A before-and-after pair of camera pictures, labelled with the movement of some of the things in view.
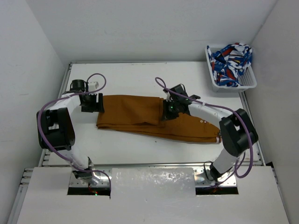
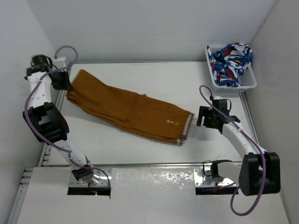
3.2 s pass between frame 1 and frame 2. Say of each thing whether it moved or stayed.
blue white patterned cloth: stayed
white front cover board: stayed
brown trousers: moved
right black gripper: moved
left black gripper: moved
